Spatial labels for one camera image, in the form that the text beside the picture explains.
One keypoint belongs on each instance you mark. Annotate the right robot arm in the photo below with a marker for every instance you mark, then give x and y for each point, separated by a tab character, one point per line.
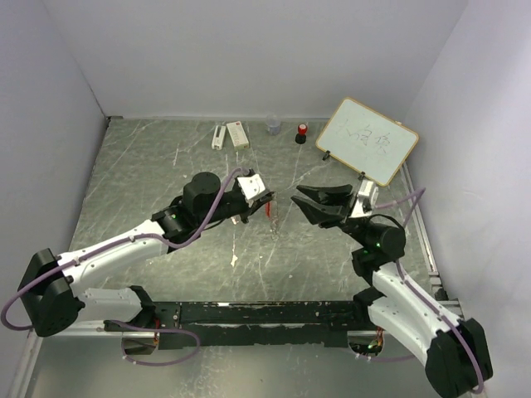
452	350

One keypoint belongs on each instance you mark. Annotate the white stapler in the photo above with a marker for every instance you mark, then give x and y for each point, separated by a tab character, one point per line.
218	137

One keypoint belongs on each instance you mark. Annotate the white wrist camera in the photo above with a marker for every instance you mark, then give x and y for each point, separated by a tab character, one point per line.
253	188
367	195

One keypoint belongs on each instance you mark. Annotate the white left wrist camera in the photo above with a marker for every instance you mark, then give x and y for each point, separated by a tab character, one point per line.
253	188

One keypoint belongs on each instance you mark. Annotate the white green staple box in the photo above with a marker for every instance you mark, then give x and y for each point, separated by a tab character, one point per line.
238	135

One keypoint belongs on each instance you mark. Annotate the clear paperclip jar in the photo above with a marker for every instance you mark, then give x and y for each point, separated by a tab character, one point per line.
273	124

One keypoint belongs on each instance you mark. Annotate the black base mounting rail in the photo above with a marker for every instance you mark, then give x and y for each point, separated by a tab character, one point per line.
329	323

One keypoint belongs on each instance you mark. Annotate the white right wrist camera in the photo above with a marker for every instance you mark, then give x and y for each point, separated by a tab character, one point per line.
367	195

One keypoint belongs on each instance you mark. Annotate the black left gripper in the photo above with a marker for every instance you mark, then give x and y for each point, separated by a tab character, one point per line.
247	210

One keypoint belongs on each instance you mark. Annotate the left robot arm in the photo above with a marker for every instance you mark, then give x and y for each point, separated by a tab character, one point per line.
58	291

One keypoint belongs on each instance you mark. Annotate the red black stamp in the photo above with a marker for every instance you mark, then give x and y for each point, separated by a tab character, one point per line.
301	136

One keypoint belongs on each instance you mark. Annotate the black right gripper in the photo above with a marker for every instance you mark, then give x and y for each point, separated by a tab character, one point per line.
326	214

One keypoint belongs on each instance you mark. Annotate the red handled metal key holder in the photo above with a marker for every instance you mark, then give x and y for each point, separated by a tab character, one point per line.
272	213

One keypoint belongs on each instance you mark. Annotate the yellow framed whiteboard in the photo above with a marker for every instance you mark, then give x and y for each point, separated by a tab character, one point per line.
366	141

